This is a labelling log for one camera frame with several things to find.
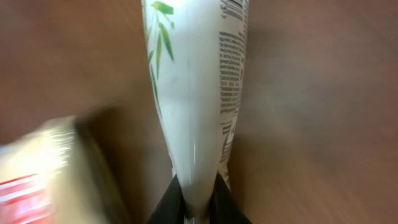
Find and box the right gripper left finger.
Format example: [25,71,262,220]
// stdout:
[146,175,185,224]

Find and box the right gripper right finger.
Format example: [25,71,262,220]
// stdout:
[209,174,251,224]

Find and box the cream snack bag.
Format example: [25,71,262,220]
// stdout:
[1,116,131,224]

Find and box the white conditioner tube gold cap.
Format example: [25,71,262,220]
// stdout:
[142,0,249,223]

